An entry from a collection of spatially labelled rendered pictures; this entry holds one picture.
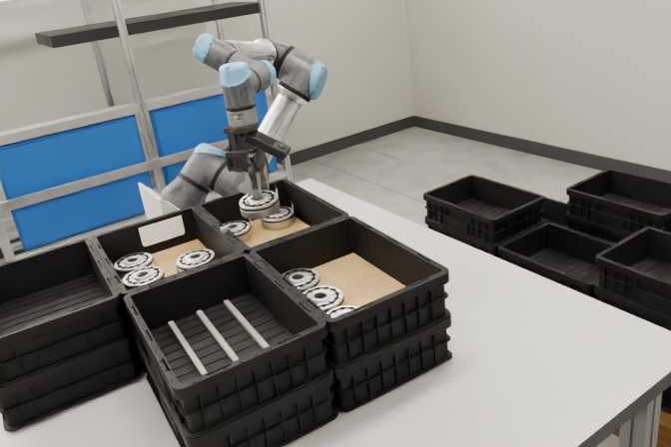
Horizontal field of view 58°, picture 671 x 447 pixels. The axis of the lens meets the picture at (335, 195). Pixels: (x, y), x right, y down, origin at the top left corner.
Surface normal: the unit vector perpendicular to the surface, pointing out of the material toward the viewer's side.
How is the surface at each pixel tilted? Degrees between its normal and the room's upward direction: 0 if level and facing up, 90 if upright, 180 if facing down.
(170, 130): 90
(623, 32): 90
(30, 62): 90
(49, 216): 90
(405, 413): 0
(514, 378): 0
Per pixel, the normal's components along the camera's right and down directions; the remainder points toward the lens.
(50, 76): 0.56, 0.25
